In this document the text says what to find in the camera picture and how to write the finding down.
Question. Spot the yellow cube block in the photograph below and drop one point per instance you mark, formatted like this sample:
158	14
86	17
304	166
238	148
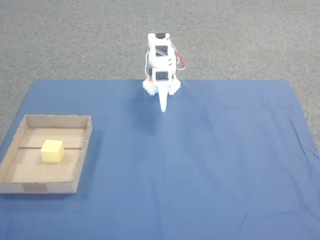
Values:
52	152

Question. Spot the shallow cardboard box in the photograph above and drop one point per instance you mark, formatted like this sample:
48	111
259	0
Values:
45	172

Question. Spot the blue cloth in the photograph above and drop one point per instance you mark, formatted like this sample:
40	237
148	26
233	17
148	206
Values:
175	162

